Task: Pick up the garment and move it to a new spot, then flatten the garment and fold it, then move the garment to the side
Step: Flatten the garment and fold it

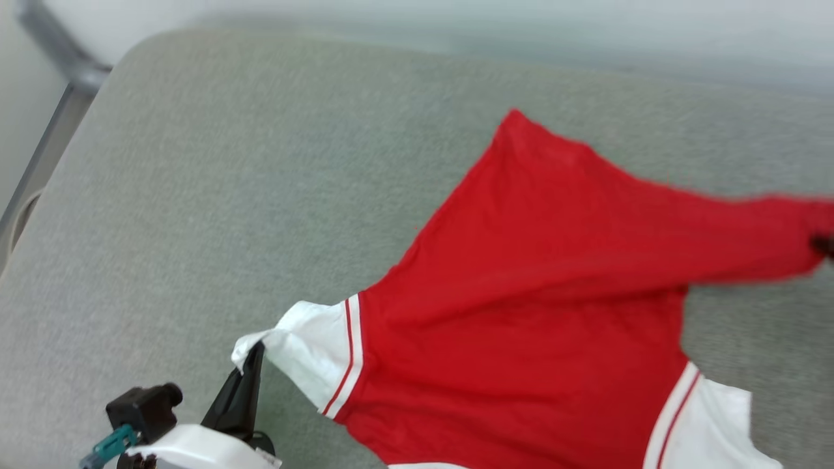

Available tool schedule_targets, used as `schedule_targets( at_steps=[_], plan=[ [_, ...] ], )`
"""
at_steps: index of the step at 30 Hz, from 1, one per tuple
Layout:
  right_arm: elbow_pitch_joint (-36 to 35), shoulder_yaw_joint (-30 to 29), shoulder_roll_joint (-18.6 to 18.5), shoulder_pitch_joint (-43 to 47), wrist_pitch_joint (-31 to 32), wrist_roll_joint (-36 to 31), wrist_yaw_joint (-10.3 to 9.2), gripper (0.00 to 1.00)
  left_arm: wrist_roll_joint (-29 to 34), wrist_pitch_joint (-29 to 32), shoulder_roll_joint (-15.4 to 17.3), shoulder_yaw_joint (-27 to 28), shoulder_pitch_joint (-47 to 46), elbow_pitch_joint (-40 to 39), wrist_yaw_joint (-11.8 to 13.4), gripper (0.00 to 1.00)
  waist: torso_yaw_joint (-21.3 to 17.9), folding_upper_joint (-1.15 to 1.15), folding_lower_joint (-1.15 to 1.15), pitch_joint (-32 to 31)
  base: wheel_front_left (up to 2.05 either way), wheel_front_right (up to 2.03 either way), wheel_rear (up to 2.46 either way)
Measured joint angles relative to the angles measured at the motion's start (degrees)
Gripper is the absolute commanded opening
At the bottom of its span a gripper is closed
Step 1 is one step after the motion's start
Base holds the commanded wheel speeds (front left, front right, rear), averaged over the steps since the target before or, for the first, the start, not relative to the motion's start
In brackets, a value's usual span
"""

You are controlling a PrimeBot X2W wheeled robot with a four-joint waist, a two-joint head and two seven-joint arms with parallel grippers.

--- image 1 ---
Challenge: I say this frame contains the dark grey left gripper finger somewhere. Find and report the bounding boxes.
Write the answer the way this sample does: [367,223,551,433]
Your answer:
[238,341,266,442]
[201,367,247,436]

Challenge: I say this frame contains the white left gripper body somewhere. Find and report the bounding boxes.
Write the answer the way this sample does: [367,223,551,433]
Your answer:
[122,423,283,469]

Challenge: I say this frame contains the red and white shirt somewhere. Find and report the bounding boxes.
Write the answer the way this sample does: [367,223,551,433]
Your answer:
[231,108,834,469]

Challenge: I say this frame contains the teal cable connector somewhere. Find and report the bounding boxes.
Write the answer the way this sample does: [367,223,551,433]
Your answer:
[79,424,139,469]

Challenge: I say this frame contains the grey metal frame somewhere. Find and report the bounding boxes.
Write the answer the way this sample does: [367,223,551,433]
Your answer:
[0,0,113,274]

